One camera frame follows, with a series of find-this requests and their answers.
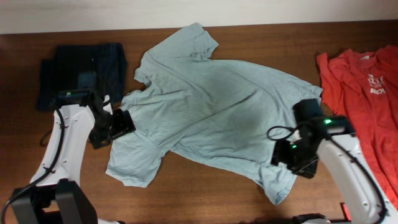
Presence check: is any right black camera cable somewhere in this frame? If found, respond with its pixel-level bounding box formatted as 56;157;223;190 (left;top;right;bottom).
266;124;389;224

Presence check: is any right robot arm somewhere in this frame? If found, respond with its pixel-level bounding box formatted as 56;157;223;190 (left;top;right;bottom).
271;99;397;223

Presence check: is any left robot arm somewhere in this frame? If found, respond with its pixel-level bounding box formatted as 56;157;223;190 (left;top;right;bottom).
1;72;136;224

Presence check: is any red t-shirt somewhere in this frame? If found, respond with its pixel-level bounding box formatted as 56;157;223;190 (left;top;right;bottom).
317;45;397;206

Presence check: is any left black camera cable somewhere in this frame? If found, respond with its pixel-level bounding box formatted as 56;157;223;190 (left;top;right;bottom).
0;96;113;224

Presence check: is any folded dark navy garment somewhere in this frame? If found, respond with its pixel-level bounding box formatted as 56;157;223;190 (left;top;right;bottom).
36;43;127;111

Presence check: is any black camera cable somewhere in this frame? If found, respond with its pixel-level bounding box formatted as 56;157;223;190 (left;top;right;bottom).
266;124;389;224
0;96;113;224

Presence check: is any light blue t-shirt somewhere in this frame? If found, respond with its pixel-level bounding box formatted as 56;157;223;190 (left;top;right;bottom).
106;24;322;205

